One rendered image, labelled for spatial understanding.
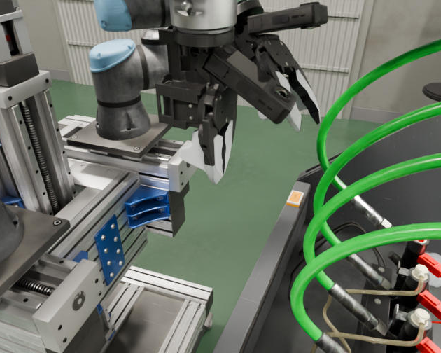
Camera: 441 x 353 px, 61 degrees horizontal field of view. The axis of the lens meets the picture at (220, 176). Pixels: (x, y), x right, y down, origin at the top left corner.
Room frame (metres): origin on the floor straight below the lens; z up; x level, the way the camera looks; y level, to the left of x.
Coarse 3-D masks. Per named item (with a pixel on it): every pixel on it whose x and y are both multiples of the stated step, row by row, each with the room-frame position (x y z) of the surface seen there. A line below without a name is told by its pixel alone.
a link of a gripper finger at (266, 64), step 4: (264, 52) 0.55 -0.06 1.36; (260, 56) 0.55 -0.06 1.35; (264, 56) 0.55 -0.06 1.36; (268, 56) 0.55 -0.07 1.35; (264, 60) 0.54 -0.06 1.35; (268, 60) 0.54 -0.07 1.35; (260, 64) 0.55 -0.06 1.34; (264, 64) 0.54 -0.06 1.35; (268, 64) 0.53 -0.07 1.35; (272, 64) 0.54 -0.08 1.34; (260, 68) 0.54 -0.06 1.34; (264, 68) 0.53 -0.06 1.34; (268, 68) 0.53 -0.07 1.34; (272, 68) 0.53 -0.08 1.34; (276, 68) 0.54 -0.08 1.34; (268, 72) 0.53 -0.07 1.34; (272, 72) 0.53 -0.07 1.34; (272, 76) 0.52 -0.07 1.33; (276, 76) 0.53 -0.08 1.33; (276, 80) 0.52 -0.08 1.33
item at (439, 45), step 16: (416, 48) 0.47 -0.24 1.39; (432, 48) 0.46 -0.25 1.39; (384, 64) 0.48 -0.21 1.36; (400, 64) 0.47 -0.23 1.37; (368, 80) 0.48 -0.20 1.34; (352, 96) 0.49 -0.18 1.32; (336, 112) 0.50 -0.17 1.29; (320, 128) 0.51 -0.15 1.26; (320, 144) 0.50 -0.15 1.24; (320, 160) 0.50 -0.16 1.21; (336, 176) 0.49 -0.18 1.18
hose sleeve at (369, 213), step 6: (354, 198) 0.47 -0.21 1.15; (360, 198) 0.48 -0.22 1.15; (354, 204) 0.47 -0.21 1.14; (360, 204) 0.47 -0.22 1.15; (366, 204) 0.47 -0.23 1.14; (360, 210) 0.47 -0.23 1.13; (366, 210) 0.46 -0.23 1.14; (372, 210) 0.47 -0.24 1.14; (366, 216) 0.46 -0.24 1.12; (372, 216) 0.46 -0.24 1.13; (378, 216) 0.46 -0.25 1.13; (372, 222) 0.46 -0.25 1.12; (378, 222) 0.45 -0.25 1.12
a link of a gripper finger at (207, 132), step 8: (208, 112) 0.42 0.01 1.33; (208, 120) 0.40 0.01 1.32; (200, 128) 0.41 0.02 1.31; (208, 128) 0.40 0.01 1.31; (216, 128) 0.42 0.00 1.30; (200, 136) 0.40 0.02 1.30; (208, 136) 0.40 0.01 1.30; (200, 144) 0.40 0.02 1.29; (208, 144) 0.40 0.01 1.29; (208, 152) 0.40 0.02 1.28; (208, 160) 0.42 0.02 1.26
